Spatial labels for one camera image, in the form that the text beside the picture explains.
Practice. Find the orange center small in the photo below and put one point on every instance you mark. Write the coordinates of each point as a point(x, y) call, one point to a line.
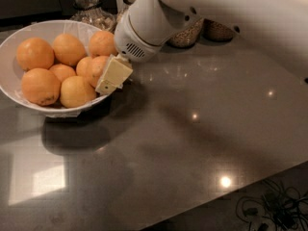
point(62, 71)

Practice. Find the orange right front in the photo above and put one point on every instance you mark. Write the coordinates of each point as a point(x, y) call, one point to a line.
point(95, 69)

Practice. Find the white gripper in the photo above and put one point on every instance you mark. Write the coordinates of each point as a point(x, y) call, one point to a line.
point(129, 41)

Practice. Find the orange top right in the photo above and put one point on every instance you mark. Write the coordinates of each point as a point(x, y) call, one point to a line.
point(102, 44)

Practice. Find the orange top middle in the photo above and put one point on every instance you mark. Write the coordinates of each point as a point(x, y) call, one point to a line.
point(68, 49)

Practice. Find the white bowl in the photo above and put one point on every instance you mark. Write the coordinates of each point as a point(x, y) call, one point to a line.
point(11, 73)

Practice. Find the glass jar light grains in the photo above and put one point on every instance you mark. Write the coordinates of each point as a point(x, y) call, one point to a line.
point(188, 37)

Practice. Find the orange center behind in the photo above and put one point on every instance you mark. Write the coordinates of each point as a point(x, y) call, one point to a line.
point(83, 67)

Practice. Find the glass jar far left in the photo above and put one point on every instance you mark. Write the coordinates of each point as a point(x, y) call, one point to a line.
point(91, 12)

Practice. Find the orange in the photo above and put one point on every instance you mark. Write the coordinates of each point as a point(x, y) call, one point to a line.
point(102, 44)
point(34, 53)
point(95, 69)
point(76, 91)
point(40, 86)
point(83, 67)
point(68, 49)

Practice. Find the glass jar brown grains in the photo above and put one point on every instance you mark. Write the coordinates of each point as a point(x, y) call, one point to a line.
point(216, 32)

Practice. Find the orange bottom middle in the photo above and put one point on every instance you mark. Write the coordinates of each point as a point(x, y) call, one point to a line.
point(76, 91)

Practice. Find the orange top left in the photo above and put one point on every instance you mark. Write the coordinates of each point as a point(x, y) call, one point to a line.
point(34, 53)

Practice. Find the orange bottom left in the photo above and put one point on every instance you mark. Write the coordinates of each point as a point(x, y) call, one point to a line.
point(40, 86)

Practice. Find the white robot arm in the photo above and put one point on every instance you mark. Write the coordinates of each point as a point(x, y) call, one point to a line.
point(279, 27)

